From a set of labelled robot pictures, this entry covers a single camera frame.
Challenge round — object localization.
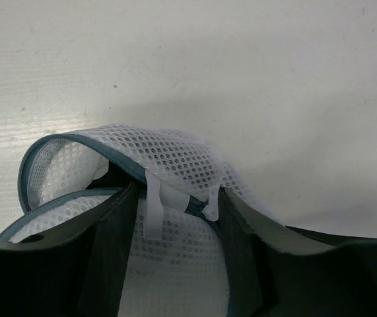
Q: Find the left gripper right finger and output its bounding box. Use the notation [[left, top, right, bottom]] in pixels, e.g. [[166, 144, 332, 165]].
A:
[[219, 190, 377, 316]]

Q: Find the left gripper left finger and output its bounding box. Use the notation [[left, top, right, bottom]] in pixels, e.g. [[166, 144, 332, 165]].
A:
[[0, 184, 139, 316]]

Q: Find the white mesh laundry bag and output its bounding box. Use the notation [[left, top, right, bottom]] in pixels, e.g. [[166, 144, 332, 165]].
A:
[[0, 123, 285, 317]]

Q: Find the black bra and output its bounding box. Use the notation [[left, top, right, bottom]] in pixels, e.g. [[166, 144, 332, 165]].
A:
[[86, 162, 147, 190]]

